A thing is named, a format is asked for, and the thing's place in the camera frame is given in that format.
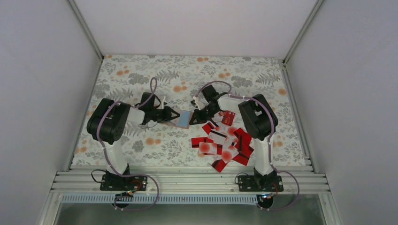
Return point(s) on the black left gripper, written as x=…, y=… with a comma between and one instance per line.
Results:
x=167, y=111

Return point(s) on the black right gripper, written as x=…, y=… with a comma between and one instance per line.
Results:
x=199, y=118

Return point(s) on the tan leather card holder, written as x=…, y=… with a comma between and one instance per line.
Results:
x=183, y=120

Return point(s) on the red card with gold print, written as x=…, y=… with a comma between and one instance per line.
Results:
x=228, y=118

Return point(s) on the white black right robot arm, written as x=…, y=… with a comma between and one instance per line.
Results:
x=260, y=123

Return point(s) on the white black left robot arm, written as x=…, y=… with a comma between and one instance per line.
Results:
x=107, y=124

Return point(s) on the red card bottom of pile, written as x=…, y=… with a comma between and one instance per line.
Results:
x=219, y=165

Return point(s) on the floral patterned table mat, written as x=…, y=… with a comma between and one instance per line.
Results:
x=126, y=77

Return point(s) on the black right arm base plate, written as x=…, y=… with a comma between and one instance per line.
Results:
x=251, y=183

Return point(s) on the perforated grey cable duct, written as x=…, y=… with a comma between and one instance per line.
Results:
x=161, y=199

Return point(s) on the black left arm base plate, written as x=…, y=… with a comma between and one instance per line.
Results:
x=113, y=182

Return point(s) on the aluminium rail frame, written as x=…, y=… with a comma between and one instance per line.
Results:
x=191, y=180

